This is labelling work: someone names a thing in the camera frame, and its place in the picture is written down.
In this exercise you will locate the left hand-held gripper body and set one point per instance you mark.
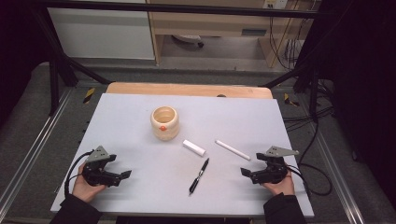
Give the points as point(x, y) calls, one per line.
point(93, 172)

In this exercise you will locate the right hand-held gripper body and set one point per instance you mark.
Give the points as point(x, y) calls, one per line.
point(275, 172)

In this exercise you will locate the white pen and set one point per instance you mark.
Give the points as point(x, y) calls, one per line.
point(232, 150)

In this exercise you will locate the black pen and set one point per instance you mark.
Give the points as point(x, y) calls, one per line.
point(199, 176)

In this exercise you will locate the white eraser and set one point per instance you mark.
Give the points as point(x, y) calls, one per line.
point(194, 147)

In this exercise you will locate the cream pen holder orange dot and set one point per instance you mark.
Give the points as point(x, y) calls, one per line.
point(165, 130)

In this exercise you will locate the person's right hand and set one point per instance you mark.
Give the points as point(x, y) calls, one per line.
point(283, 187)

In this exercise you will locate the person's left hand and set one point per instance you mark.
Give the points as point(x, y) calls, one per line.
point(84, 189)

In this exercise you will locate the white table board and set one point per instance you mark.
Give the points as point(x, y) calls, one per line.
point(174, 193)

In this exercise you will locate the yellow black striped tape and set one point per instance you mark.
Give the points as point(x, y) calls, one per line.
point(290, 100)
point(89, 95)

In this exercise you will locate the wooden table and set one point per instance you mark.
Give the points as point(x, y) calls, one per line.
point(186, 89)

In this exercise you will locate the white cabinet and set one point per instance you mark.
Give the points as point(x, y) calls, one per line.
point(102, 34)

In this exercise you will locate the black curtain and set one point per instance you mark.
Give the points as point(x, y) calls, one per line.
point(15, 46)
point(364, 77)

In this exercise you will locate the white footrest on wheels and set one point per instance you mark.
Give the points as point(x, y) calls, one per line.
point(187, 39)

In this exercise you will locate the light wooden desk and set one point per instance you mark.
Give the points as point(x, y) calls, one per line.
point(214, 23)

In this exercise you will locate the white power strip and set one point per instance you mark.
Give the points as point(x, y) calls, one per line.
point(275, 3)

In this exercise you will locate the aluminium floor rail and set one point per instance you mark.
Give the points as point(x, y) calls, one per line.
point(339, 183)
point(34, 146)

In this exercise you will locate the black metal frame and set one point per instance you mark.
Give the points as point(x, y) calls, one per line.
point(174, 8)

